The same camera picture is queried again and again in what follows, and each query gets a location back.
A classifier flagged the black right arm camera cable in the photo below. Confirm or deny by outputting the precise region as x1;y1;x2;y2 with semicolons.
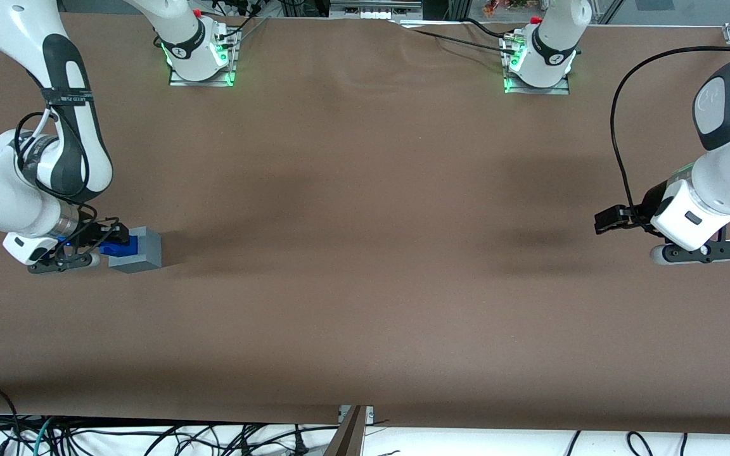
14;89;120;254

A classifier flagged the long black table cable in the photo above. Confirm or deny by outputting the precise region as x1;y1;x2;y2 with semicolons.
397;25;521;58

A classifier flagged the white power strip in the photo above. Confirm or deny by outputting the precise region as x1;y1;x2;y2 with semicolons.
329;0;424;21

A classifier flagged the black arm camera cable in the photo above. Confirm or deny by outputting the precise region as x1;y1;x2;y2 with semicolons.
610;44;730;229
14;89;120;254

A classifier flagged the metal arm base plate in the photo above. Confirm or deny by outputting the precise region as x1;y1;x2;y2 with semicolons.
169;25;239;87
503;35;571;96

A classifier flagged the brown table mat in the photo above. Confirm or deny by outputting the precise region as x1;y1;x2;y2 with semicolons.
0;13;730;435

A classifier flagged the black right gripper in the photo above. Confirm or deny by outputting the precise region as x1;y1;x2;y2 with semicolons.
61;218;130;254

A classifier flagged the tangled black cable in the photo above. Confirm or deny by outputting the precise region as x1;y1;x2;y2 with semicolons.
54;423;340;456

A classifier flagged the black base connector cable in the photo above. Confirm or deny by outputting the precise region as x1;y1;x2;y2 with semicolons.
213;9;272;51

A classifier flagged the gray cube base with hole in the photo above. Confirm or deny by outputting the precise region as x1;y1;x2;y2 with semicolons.
108;226;163;274

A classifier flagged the silver left wrist camera bar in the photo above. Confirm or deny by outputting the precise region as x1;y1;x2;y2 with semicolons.
650;239;730;265

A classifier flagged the short black table cable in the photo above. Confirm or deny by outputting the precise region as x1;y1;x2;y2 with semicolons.
463;17;513;39

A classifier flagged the teal cable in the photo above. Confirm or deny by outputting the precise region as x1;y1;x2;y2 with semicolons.
30;416;56;456

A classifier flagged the silver right wrist camera bar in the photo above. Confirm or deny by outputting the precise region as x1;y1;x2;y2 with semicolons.
28;252;101;274

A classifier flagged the blue plastic part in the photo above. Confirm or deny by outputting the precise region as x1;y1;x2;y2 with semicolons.
99;236;138;258

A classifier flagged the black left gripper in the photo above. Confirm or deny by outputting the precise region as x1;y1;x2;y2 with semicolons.
595;179;684;236

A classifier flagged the silver wrist camera bar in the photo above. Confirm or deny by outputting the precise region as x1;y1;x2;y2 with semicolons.
650;239;730;265
28;252;101;274

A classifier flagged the orange plastic item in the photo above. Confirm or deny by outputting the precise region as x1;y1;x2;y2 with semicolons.
483;0;532;17

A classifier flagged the small metal clamp bracket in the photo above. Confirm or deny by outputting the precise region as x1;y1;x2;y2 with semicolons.
338;405;375;424

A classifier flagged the gray angled bar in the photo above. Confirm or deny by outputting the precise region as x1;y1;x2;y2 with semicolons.
324;405;367;456

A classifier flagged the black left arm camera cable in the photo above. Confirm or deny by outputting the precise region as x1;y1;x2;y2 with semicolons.
610;44;730;229

